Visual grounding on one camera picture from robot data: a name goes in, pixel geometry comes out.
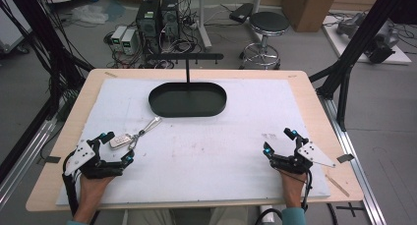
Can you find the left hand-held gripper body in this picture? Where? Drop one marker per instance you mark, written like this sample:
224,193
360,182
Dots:
83,153

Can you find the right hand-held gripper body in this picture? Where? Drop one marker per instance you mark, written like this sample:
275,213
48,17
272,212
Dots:
301,157

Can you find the black key rack with tray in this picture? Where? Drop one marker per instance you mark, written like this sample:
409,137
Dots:
187,100

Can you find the person's right hand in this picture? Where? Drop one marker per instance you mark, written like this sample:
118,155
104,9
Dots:
292,189

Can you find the person's left hand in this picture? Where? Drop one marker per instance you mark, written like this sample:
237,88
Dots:
91,192

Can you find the black tape piece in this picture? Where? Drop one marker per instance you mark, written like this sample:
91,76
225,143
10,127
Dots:
345,158
52,159

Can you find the thin wooden stick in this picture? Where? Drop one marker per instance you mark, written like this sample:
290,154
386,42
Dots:
337,185

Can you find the white foam mat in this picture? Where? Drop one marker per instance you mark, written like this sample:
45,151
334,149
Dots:
209,159

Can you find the beige tape strip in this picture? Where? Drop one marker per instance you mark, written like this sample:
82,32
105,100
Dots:
110,74

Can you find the black tape cross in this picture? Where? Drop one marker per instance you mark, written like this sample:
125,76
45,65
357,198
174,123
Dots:
350,209

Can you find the grey power supply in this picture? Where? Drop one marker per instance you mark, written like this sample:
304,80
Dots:
129,41
118,36

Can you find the white floor board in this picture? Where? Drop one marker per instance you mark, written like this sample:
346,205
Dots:
341,44

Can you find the black round stool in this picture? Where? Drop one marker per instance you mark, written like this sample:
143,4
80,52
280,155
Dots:
267,25

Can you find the large black computer tower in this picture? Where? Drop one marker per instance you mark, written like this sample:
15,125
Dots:
148,22

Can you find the clear plastic bag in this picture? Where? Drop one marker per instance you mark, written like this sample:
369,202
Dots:
89,14

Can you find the brown cardboard box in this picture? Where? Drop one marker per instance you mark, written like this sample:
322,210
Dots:
308,9

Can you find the grey robot device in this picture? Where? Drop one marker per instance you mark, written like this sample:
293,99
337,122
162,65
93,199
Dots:
383,41

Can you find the black power adapter box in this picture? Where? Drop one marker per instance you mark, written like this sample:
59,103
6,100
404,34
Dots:
241,12

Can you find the small black computer tower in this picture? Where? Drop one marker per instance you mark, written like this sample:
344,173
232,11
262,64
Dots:
169,15

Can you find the white desk leg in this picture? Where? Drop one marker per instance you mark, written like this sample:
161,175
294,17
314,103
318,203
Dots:
204,25

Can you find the aluminium rail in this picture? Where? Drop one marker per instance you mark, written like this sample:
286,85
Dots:
354,159
26,156

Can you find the black metal frame stand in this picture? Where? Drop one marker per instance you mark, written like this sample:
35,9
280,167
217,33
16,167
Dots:
357,44
39,38

